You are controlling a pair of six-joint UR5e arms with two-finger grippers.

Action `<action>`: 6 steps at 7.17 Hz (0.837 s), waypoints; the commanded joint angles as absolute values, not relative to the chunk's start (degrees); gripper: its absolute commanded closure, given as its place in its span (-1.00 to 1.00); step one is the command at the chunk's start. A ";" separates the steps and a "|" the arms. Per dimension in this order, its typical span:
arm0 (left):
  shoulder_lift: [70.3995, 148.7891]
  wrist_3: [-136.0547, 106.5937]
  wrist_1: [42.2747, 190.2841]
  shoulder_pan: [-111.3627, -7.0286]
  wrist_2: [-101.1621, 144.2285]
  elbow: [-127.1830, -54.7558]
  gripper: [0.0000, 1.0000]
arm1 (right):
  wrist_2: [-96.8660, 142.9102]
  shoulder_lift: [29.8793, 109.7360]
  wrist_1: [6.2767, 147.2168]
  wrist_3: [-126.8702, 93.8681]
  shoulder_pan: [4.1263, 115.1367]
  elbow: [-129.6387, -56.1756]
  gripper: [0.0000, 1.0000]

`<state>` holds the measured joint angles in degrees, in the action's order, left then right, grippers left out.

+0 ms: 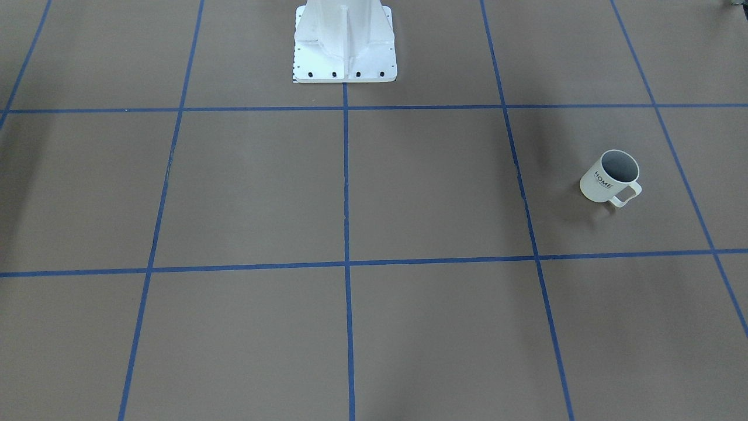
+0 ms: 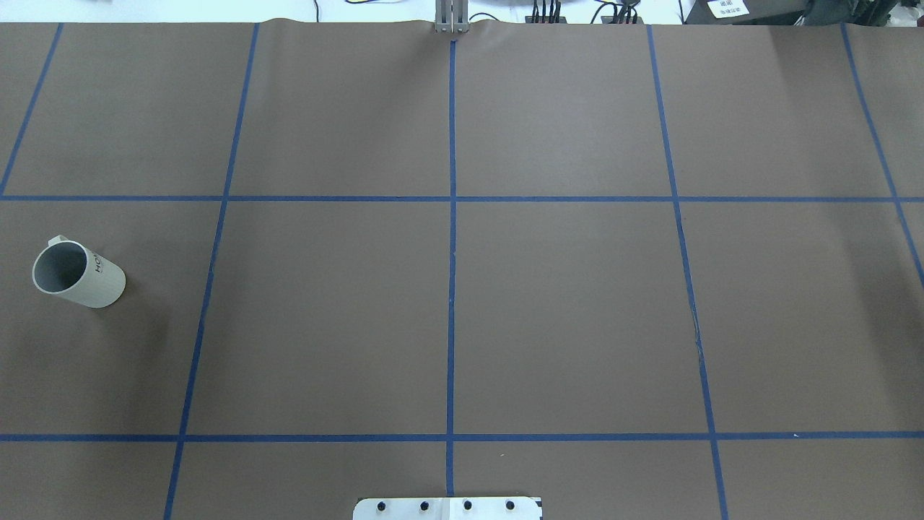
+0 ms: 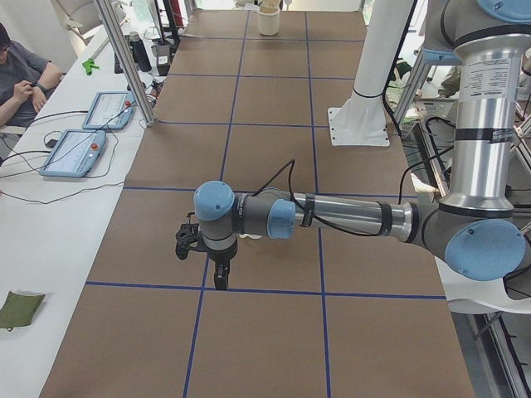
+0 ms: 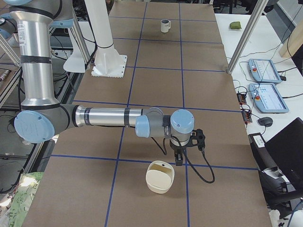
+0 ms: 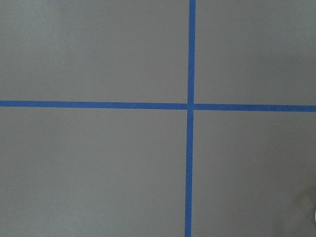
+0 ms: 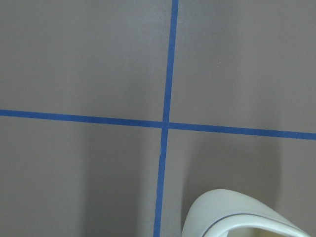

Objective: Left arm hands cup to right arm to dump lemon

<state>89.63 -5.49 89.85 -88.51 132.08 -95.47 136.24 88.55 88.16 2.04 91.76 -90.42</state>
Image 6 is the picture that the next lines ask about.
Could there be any cream white basket container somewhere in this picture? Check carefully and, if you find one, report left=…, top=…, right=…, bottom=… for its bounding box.
left=182, top=189, right=309, bottom=237

